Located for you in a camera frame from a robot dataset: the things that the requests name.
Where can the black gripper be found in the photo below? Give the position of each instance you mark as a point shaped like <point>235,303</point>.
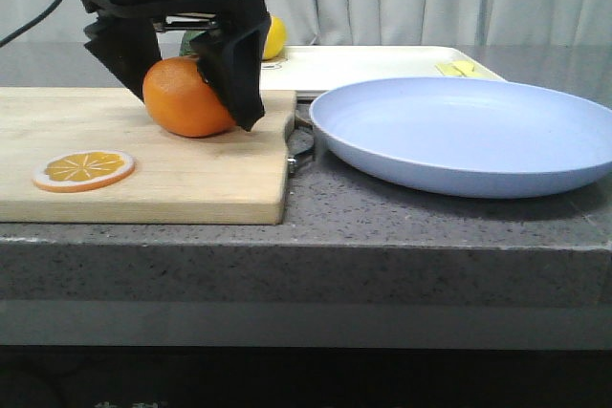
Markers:
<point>230,44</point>

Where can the orange mandarin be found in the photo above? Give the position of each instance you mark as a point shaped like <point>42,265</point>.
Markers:
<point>177,97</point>

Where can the light blue plate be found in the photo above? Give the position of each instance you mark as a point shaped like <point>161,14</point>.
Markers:
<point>467,137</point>

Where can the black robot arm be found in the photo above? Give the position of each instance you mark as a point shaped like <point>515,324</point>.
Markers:
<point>229,44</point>

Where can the cream serving tray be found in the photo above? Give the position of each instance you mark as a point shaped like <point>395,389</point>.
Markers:
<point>313,70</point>

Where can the green lime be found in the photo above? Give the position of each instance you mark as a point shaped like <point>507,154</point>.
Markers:
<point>190,45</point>

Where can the yellow lemon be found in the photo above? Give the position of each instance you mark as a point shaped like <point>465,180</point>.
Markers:
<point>276,39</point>

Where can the wooden cutting board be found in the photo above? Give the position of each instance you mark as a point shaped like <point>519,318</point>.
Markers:
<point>235,178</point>

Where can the orange slice coaster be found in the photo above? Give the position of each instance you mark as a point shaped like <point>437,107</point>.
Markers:
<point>83,171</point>

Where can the yellow plastic knife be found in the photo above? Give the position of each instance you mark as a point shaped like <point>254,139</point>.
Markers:
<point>448,69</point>

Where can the yellow plastic fork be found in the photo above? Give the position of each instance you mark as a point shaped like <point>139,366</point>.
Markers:
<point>465,68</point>

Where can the metal board handle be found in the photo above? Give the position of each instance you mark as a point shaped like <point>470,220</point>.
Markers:
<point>301,144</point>

